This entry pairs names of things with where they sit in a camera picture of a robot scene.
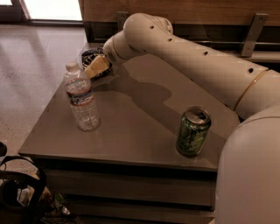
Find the dark blue chip bag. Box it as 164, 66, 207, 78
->
81, 47, 111, 80

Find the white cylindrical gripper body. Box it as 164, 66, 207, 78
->
103, 30, 146, 64

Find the green soda can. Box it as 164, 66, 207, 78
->
176, 106, 212, 157

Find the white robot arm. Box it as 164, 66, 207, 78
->
103, 13, 280, 224

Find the clear plastic water bottle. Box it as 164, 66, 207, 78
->
63, 61, 100, 131

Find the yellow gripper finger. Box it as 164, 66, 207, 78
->
85, 55, 109, 79

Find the left metal bracket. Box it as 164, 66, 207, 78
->
117, 11, 129, 32

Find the metal bracket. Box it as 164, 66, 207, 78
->
117, 11, 129, 32
240, 13, 269, 58

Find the wooden wall panel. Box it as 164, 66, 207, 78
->
78, 0, 280, 26

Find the right metal bracket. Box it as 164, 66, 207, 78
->
240, 13, 269, 58

